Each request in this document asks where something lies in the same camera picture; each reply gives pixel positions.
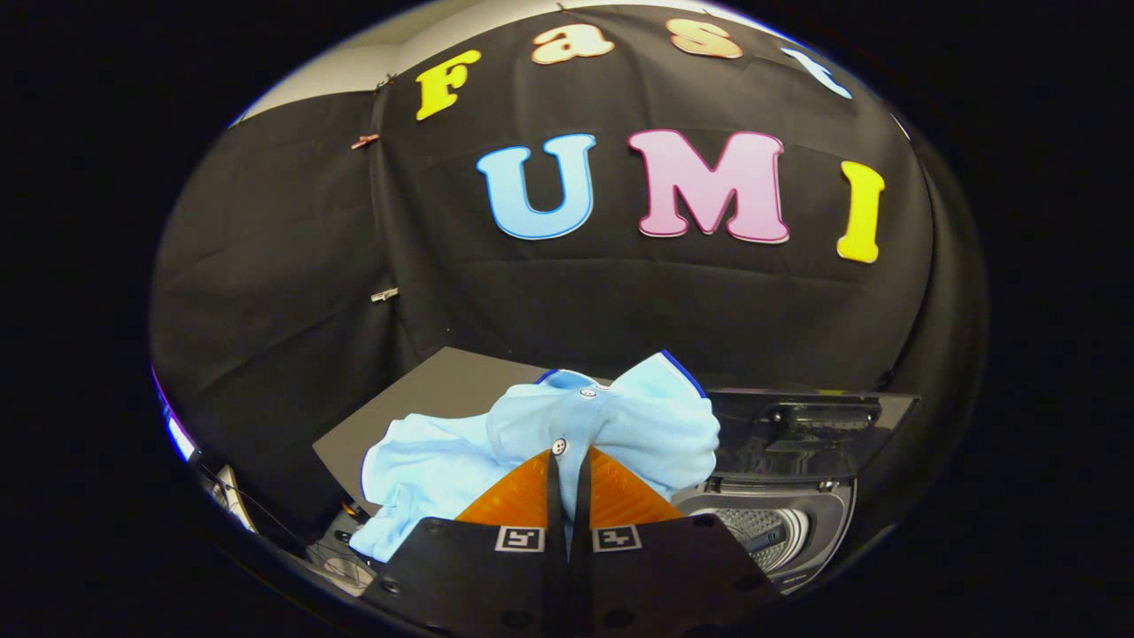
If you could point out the light blue polo shirt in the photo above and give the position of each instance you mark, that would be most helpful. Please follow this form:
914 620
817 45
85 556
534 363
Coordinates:
443 470

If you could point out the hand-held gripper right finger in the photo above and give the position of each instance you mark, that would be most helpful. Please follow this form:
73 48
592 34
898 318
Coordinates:
581 532

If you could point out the grey washing machine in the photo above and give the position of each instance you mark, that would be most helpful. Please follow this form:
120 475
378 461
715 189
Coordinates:
828 523

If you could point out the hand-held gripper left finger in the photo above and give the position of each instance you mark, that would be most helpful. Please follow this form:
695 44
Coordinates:
555 532

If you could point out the orange spring clip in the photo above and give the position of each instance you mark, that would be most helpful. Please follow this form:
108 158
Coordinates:
364 140

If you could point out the silver spring clip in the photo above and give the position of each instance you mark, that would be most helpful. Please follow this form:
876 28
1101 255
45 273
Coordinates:
384 294

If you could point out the black backdrop cloth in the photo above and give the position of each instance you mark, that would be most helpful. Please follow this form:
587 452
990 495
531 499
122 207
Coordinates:
620 301

